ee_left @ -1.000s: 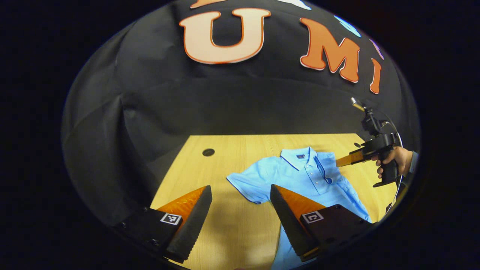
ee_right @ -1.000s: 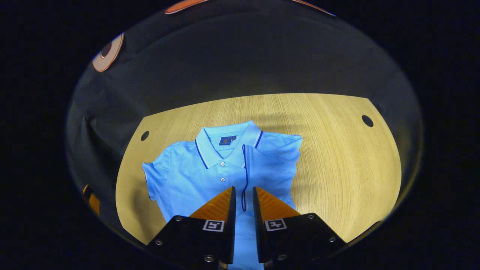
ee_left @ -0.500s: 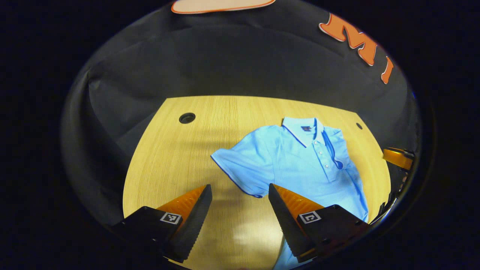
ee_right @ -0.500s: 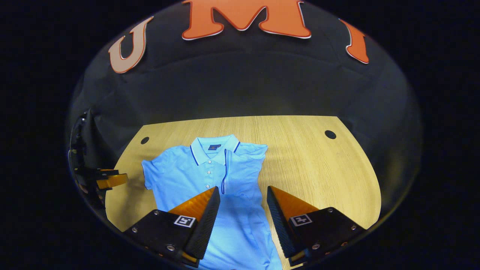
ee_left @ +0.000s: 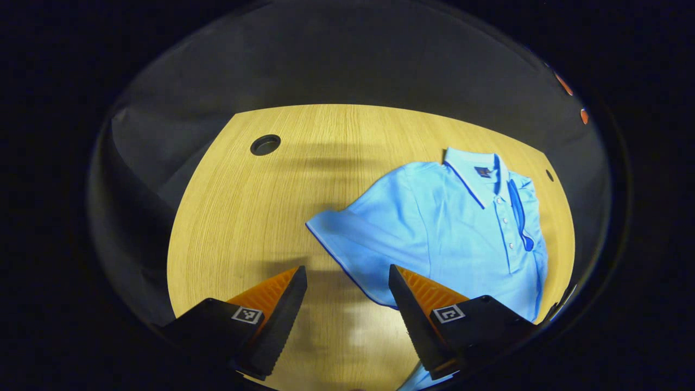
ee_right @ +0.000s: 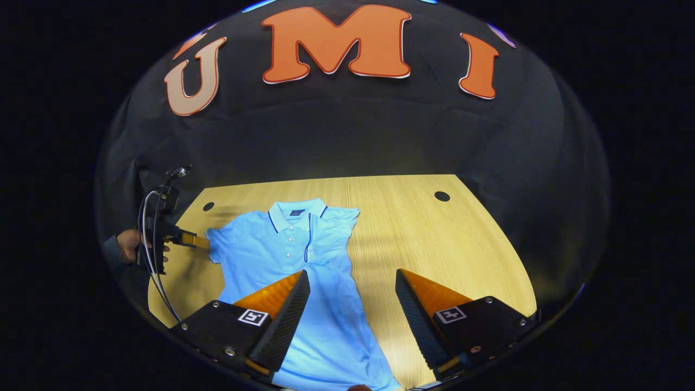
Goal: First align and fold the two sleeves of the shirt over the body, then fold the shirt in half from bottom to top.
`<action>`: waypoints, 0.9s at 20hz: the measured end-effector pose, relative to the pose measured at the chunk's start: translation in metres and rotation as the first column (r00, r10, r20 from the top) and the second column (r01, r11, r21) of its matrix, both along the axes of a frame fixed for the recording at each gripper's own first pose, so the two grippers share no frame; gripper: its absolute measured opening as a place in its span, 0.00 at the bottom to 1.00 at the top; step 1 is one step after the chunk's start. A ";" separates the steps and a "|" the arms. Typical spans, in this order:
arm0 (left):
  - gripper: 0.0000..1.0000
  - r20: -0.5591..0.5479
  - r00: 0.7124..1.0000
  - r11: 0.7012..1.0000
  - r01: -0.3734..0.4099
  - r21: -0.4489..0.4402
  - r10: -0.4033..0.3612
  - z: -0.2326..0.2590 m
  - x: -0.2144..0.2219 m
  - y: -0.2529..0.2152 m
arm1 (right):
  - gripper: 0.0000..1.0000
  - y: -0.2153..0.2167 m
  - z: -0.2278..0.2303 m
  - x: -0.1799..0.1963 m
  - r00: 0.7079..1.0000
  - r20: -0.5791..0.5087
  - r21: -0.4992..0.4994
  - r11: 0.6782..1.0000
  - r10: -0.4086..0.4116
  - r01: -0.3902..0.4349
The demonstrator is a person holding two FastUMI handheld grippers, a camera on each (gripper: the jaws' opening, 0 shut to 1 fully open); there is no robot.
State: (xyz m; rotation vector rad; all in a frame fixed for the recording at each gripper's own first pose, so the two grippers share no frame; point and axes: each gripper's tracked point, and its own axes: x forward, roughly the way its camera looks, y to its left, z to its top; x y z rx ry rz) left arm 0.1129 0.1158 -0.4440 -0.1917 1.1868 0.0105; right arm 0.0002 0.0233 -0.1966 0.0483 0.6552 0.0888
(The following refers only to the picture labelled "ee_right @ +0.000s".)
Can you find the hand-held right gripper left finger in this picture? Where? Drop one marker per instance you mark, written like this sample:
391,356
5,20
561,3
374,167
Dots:
285,326

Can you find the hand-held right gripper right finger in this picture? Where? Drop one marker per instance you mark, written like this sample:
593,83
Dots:
418,326

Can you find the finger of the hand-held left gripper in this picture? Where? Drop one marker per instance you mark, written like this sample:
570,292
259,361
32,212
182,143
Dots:
193,240

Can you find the light blue T-shirt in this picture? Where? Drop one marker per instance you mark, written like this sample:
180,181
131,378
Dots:
260,250

